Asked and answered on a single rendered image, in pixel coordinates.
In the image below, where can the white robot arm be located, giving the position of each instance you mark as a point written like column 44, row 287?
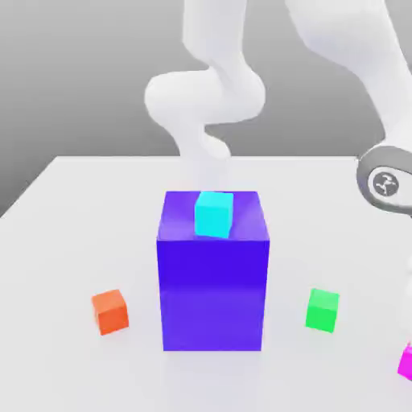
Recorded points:
column 222, row 80

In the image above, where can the small cyan cube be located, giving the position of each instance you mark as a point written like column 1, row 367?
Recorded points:
column 213, row 215

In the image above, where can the small orange cube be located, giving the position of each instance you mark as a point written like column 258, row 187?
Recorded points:
column 111, row 313

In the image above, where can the small green cube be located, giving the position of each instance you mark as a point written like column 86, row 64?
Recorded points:
column 321, row 311

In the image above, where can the small magenta cube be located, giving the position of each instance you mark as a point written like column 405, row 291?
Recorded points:
column 406, row 363

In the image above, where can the large blue box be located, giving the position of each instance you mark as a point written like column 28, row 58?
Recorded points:
column 212, row 289

